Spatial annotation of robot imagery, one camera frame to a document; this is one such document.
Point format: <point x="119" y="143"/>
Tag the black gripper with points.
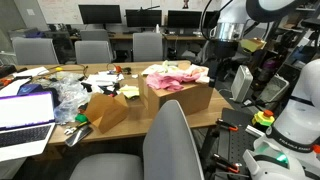
<point x="225" y="50"/>

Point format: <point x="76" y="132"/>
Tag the peach t-shirt with orange print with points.
<point x="200" y="71"/>

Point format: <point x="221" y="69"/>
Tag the pink t-shirt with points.
<point x="163" y="81"/>

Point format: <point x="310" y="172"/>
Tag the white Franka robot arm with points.
<point x="296" y="123"/>

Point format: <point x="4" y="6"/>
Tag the large brown cardboard box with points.
<point x="186" y="98"/>

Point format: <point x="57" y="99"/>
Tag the open yellowish cardboard box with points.
<point x="252" y="45"/>

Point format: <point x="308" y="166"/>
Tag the grey office chair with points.
<point x="147" y="46"/>
<point x="35" y="51"/>
<point x="92" y="52"/>
<point x="95" y="35"/>

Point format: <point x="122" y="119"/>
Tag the black mesh office chair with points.
<point x="173" y="143"/>

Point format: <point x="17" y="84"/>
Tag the small open cardboard box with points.
<point x="106" y="113"/>

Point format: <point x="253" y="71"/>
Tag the white space heater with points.
<point x="241" y="83"/>

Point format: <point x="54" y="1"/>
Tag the light green t-shirt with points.
<point x="170" y="64"/>

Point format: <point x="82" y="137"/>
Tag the white cloth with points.
<point x="153" y="69"/>

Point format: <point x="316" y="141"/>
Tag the black computer monitor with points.
<point x="100" y="14"/>
<point x="143" y="18"/>
<point x="184" y="19"/>

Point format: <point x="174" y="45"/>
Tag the yellow emergency stop button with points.
<point x="263" y="119"/>

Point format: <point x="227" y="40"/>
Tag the black perforated mounting board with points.
<point x="233" y="143"/>

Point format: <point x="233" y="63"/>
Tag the pale yellow cloth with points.
<point x="129" y="91"/>

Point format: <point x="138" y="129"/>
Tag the dark green small object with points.
<point x="126" y="70"/>

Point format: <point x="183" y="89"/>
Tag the orange ball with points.
<point x="118" y="69"/>

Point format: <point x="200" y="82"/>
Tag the white paper stack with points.
<point x="101" y="80"/>

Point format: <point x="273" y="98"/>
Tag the clear plastic bag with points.
<point x="70" y="96"/>

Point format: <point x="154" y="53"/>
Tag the black smartphone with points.
<point x="78" y="136"/>

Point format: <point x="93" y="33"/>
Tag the yellow ball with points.
<point x="58" y="69"/>

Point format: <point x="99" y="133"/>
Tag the white paper sheet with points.
<point x="31" y="72"/>

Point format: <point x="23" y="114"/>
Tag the blue pouch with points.
<point x="29" y="89"/>

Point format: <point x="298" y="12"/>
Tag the silver laptop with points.
<point x="23" y="110"/>

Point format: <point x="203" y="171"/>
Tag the wooden wall desk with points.
<point x="120" y="36"/>

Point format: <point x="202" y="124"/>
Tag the wall whiteboard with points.
<point x="60" y="11"/>

